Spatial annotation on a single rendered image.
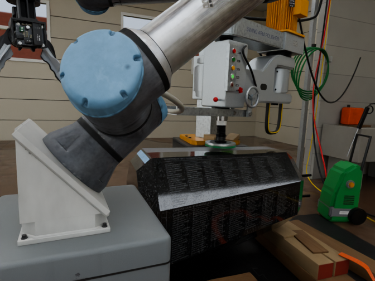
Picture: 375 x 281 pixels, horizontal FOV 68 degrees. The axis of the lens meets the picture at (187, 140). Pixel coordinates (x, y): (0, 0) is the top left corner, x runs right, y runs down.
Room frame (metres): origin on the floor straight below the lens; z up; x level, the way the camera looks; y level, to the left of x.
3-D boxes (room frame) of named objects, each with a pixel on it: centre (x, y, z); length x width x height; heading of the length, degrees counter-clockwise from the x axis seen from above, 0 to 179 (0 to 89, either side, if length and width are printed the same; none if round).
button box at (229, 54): (1.79, -0.26, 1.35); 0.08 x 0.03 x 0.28; 132
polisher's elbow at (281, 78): (2.36, -0.72, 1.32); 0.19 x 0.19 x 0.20
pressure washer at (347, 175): (2.72, -1.58, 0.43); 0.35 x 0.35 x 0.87; 2
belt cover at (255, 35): (2.15, -0.49, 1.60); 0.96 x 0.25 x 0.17; 132
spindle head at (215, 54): (1.97, -0.29, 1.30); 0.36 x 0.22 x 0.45; 132
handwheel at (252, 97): (1.91, -0.40, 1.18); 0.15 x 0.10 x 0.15; 132
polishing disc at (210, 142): (1.92, -0.23, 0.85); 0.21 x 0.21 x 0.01
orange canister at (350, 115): (4.28, -2.54, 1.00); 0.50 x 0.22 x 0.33; 113
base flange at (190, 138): (2.76, -0.21, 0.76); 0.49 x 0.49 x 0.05; 17
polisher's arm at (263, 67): (2.17, -0.53, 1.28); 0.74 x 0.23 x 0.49; 132
